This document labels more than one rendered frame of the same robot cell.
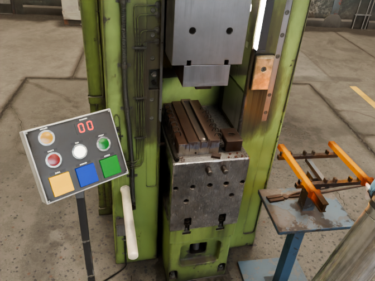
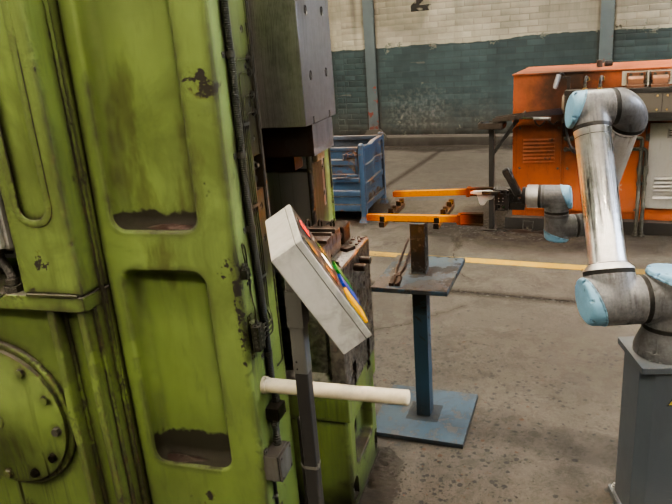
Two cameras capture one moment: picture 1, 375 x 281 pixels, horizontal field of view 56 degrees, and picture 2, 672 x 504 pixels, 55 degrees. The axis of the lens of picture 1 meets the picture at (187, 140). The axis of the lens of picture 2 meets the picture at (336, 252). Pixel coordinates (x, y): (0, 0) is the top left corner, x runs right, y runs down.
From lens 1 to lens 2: 1.68 m
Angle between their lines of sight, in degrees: 53
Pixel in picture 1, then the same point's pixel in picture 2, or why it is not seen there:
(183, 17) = (304, 57)
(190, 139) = (321, 239)
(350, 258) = (605, 168)
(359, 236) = (597, 149)
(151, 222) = (288, 435)
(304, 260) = (402, 381)
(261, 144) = not seen: hidden behind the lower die
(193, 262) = (361, 449)
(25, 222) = not seen: outside the picture
